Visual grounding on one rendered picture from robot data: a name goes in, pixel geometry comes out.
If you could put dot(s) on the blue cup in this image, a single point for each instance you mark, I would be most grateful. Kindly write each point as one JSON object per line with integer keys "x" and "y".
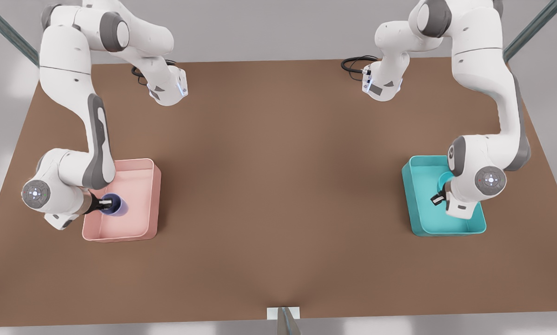
{"x": 117, "y": 206}

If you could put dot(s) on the teal bowl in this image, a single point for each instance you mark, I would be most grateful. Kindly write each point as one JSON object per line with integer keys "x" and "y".
{"x": 445, "y": 179}

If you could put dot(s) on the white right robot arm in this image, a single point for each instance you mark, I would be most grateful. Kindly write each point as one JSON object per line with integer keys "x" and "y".
{"x": 67, "y": 56}

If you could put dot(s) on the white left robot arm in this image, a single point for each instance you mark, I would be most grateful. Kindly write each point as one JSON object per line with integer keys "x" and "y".
{"x": 480, "y": 56}

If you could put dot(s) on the teal box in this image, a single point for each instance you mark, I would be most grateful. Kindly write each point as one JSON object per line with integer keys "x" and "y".
{"x": 422, "y": 204}

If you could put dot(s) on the pink box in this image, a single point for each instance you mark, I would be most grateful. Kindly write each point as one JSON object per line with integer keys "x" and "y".
{"x": 139, "y": 195}

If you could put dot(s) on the silver frame post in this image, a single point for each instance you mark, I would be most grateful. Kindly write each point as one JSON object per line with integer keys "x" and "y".
{"x": 11, "y": 32}
{"x": 534, "y": 28}
{"x": 288, "y": 323}

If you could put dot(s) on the white post foot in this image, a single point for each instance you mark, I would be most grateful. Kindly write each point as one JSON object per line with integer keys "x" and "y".
{"x": 272, "y": 312}

